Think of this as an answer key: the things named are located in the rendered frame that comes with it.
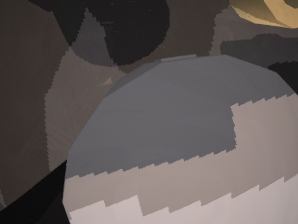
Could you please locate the grey cylinder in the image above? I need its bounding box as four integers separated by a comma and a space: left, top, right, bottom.
63, 55, 298, 224

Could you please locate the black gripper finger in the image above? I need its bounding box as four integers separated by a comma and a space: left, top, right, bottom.
0, 160, 71, 224

